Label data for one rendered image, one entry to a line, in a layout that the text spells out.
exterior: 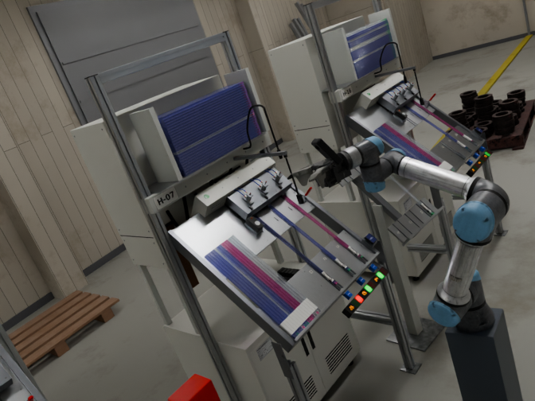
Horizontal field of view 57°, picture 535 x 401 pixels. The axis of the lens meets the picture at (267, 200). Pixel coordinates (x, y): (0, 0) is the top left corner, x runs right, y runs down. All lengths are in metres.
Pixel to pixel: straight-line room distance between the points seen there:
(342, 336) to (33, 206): 3.68
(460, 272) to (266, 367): 1.02
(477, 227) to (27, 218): 4.58
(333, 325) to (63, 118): 4.28
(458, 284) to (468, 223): 0.28
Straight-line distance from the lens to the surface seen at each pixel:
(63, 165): 5.98
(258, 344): 2.29
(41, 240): 5.52
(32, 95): 5.97
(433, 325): 3.06
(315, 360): 2.61
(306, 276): 2.17
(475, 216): 1.61
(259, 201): 2.29
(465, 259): 1.74
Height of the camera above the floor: 1.83
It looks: 18 degrees down
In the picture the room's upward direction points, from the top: 20 degrees counter-clockwise
